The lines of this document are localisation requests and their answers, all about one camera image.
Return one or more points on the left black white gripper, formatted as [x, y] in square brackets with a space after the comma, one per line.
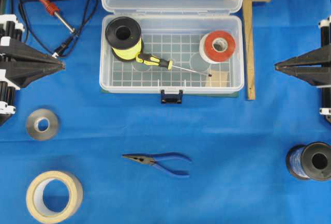
[17, 75]

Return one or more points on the yellow black screwdriver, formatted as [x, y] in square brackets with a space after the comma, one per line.
[151, 60]

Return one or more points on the clear plastic toolbox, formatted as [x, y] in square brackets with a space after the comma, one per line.
[172, 30]

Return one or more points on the red soldering iron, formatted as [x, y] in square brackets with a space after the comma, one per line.
[53, 10]

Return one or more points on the grey tape roll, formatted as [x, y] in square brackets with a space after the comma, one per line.
[42, 125]

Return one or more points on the wooden mallet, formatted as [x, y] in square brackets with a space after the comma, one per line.
[249, 45]

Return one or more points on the red tape roll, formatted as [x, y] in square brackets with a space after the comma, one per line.
[217, 47]

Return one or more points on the blue table cloth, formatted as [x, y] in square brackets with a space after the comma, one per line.
[237, 147]

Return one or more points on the beige masking tape roll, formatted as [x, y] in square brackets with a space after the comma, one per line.
[54, 196]

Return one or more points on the blue wire spool black flanges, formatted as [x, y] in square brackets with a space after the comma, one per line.
[309, 162]

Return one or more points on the yellow wire spool black flanges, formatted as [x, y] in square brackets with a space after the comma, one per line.
[124, 36]

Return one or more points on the blue handled needle-nose pliers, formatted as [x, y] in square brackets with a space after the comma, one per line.
[154, 160]

